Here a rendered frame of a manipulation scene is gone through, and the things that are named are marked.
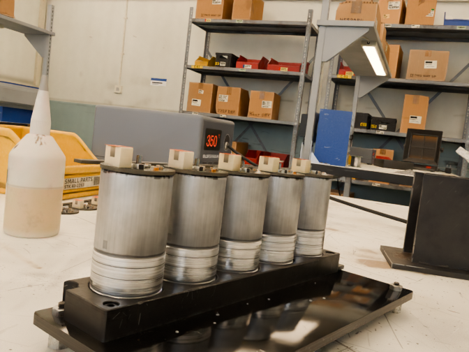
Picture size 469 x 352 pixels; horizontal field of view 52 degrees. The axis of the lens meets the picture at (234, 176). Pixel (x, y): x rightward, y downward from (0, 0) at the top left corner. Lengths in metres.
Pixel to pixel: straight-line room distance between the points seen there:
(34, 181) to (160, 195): 0.17
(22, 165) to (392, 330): 0.22
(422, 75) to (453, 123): 0.67
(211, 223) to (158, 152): 0.42
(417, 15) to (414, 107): 0.75
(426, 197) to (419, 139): 2.93
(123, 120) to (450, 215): 0.40
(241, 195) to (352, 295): 0.07
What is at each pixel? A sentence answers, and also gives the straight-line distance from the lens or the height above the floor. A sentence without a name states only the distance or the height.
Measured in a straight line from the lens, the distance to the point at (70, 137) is 0.56.
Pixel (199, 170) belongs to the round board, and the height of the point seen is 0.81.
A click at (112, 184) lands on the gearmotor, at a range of 0.16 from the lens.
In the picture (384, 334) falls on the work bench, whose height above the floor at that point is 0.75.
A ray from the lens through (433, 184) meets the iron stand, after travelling 0.36.
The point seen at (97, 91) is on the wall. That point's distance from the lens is 5.94.
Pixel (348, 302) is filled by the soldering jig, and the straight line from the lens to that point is 0.22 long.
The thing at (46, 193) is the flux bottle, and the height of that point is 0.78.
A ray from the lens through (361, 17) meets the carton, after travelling 2.44.
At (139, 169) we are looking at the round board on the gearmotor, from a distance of 0.16.
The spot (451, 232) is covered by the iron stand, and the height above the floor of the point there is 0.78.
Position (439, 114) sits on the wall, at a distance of 4.75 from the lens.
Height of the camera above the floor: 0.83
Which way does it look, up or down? 5 degrees down
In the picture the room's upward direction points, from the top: 7 degrees clockwise
